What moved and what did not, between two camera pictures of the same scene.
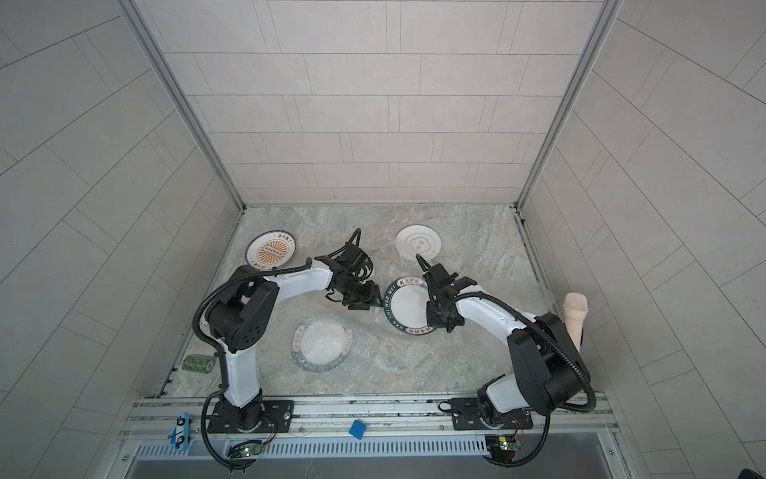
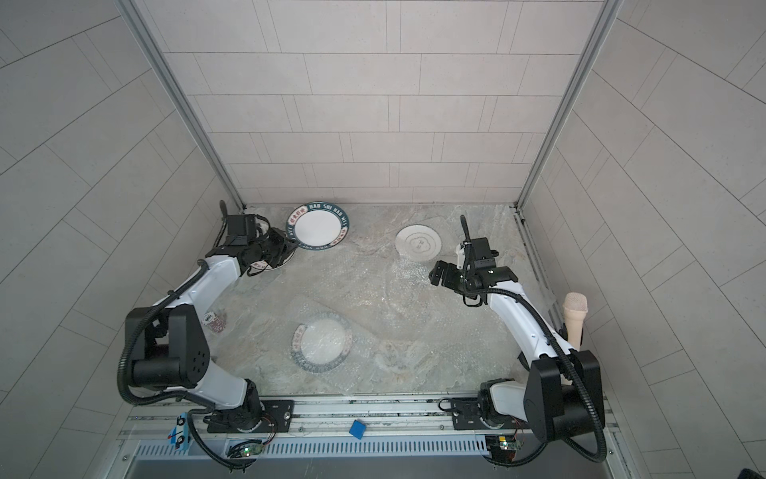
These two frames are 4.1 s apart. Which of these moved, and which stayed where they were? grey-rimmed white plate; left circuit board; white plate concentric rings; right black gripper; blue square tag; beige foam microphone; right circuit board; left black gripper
Moved: left black gripper; right black gripper
Stayed: grey-rimmed white plate; left circuit board; right circuit board; white plate concentric rings; blue square tag; beige foam microphone
